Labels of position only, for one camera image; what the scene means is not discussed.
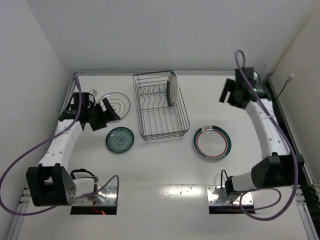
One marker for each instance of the metal base plate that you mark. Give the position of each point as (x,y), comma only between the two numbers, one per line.
(105,193)
(218,198)

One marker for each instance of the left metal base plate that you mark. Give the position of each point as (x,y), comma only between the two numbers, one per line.
(105,193)

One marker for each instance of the aluminium frame rail right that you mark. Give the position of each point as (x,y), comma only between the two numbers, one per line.
(308,192)

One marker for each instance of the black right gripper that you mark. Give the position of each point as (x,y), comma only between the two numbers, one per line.
(231,93)

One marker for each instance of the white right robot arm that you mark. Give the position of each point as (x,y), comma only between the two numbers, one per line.
(279,165)

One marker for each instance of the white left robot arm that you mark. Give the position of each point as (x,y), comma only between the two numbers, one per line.
(50,183)

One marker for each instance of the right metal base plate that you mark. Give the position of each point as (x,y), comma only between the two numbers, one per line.
(218,198)

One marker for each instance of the white plate with teal rim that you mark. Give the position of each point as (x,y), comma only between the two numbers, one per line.
(119,102)

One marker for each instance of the green red rimmed plate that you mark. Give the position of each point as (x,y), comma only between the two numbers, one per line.
(212,143)
(172,89)

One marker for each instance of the grey wire dish rack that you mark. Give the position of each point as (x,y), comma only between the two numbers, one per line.
(156,120)

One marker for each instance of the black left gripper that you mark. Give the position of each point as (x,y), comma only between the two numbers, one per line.
(100,116)

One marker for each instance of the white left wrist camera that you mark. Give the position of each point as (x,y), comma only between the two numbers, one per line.
(93,92)

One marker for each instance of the blue floral green plate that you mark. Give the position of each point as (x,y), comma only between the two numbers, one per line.
(119,140)

